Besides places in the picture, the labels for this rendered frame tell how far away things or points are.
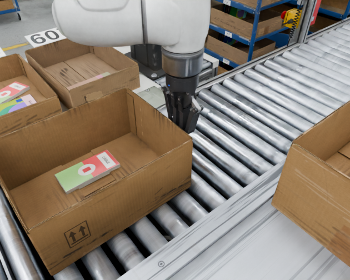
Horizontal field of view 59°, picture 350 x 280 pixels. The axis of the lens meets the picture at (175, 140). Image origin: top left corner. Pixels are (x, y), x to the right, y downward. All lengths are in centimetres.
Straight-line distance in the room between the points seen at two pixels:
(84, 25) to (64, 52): 86
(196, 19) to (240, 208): 37
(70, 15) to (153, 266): 46
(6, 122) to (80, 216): 49
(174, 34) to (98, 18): 14
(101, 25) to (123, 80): 58
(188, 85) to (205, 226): 30
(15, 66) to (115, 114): 59
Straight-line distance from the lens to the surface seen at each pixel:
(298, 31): 168
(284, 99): 122
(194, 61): 65
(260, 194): 67
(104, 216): 69
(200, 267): 58
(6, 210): 91
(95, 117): 91
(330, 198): 57
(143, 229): 77
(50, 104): 107
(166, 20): 60
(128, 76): 117
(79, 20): 61
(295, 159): 57
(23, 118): 106
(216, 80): 129
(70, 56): 148
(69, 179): 88
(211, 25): 237
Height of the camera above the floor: 140
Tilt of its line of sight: 42 degrees down
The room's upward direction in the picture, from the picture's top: straight up
